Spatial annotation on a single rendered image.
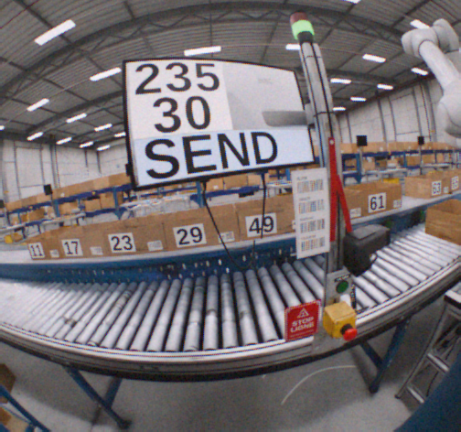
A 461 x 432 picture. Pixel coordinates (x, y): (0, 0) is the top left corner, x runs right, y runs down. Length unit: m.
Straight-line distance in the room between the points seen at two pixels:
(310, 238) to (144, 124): 0.43
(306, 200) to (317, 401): 1.19
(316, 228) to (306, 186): 0.10
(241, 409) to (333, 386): 0.55
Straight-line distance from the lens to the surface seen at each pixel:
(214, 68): 0.53
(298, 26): 0.58
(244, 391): 1.43
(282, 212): 1.07
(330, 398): 1.41
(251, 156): 0.47
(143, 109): 0.44
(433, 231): 1.51
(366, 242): 0.49
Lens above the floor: 1.26
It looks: 9 degrees down
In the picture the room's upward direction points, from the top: 8 degrees counter-clockwise
